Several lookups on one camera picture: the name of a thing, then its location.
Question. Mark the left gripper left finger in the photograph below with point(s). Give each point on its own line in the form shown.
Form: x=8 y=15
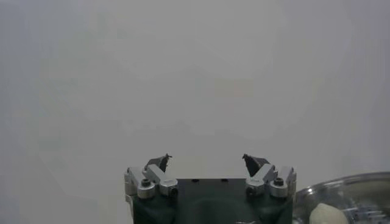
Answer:
x=150 y=182

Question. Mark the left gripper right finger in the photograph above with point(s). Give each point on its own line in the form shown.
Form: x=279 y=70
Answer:
x=263 y=179

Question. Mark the white steamed baozi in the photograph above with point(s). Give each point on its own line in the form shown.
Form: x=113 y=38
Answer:
x=327 y=215

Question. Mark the stainless steel steamer basket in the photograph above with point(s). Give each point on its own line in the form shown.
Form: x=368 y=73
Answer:
x=359 y=194

